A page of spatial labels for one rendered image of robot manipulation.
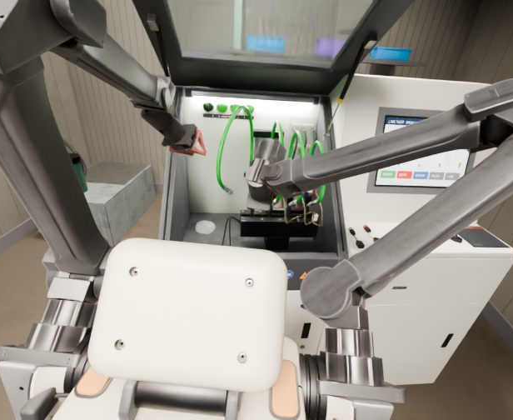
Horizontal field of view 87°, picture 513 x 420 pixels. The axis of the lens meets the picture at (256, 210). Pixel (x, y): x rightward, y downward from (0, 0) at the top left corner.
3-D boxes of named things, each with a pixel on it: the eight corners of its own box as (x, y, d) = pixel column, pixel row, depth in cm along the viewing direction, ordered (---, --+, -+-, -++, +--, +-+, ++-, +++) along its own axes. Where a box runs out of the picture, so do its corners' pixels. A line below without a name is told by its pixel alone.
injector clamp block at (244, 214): (239, 249, 122) (241, 220, 114) (239, 237, 130) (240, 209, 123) (313, 250, 125) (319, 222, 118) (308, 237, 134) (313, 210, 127)
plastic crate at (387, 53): (400, 62, 238) (403, 49, 234) (409, 62, 222) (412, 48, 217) (368, 59, 239) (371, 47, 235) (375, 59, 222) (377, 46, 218)
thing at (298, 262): (171, 292, 103) (167, 258, 95) (173, 283, 106) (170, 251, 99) (331, 290, 109) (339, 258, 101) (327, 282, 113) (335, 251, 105)
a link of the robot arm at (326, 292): (627, 108, 31) (595, 156, 38) (507, 68, 39) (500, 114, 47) (316, 330, 40) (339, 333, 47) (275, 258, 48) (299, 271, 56)
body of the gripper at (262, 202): (276, 177, 76) (275, 167, 69) (269, 212, 74) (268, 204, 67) (253, 174, 77) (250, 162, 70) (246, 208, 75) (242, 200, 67)
